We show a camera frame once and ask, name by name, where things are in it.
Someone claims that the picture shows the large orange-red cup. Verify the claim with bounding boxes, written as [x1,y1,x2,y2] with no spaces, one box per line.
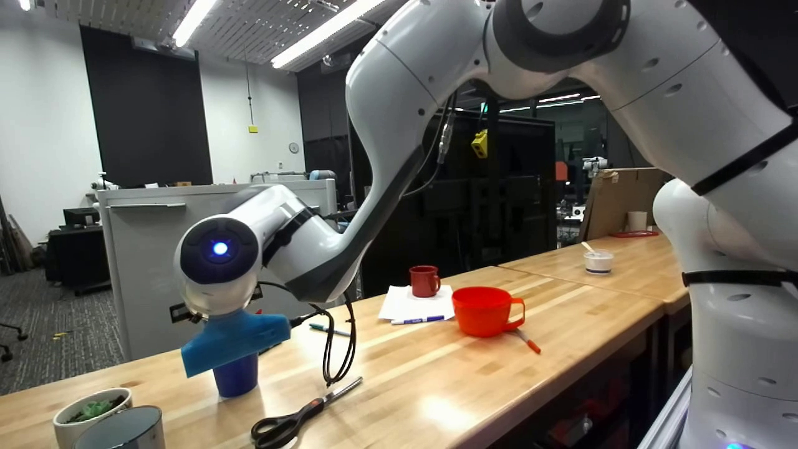
[452,284,529,339]

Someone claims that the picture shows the long red pen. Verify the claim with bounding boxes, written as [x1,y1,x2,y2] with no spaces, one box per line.
[512,327,543,357]

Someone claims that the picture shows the blue plastic cup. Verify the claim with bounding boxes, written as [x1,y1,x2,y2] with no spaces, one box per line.
[210,354,258,398]

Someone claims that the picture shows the small white paper cup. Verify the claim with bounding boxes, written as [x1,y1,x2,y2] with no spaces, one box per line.
[624,207,651,235]

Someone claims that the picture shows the dark red mug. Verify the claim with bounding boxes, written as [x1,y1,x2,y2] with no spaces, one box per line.
[406,261,444,299]

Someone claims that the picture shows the white paper sheet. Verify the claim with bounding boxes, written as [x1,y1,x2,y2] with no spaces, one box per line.
[376,282,458,327]

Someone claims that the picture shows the large black panel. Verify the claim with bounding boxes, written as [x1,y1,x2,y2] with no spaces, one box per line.
[357,110,559,299]

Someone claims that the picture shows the yellow hanging tag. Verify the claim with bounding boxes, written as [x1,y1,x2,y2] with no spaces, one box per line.
[469,127,494,161]

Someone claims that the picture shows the small white bowl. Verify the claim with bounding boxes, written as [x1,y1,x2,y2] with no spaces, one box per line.
[580,238,616,273]

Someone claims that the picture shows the ceiling light strip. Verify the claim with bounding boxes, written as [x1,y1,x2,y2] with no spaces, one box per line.
[169,0,219,50]
[268,0,383,71]

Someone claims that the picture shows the brown cardboard board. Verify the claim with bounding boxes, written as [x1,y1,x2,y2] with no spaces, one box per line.
[580,164,671,243]

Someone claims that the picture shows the grey partition cabinet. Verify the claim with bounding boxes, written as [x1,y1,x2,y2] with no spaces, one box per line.
[95,177,338,362]

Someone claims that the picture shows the black equipment cart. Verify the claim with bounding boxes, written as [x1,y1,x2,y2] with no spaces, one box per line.
[45,207,109,294]

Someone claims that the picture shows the small white pot with greenery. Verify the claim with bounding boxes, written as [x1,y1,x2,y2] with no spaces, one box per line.
[49,386,134,449]

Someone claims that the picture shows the black office chair base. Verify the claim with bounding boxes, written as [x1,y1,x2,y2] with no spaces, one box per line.
[0,318,30,363]

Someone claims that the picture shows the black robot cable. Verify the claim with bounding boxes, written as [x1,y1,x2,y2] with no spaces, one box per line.
[285,106,458,389]

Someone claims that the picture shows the blue printed gripper mount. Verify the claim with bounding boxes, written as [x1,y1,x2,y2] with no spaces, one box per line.
[180,307,295,379]

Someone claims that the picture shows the black handled scissors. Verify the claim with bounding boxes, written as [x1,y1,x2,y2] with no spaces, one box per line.
[246,374,364,449]

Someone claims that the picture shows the black wall screen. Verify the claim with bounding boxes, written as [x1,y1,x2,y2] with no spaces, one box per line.
[76,23,215,188]

